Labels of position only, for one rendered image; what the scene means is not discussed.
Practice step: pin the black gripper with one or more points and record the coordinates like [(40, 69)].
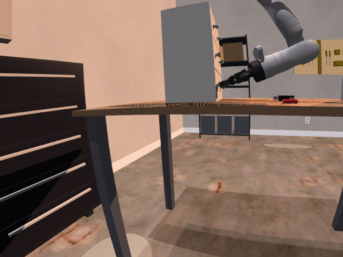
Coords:
[(255, 70)]

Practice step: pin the black 9v battery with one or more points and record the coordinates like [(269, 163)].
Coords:
[(285, 97)]

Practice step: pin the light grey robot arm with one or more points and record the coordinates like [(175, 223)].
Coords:
[(299, 51)]

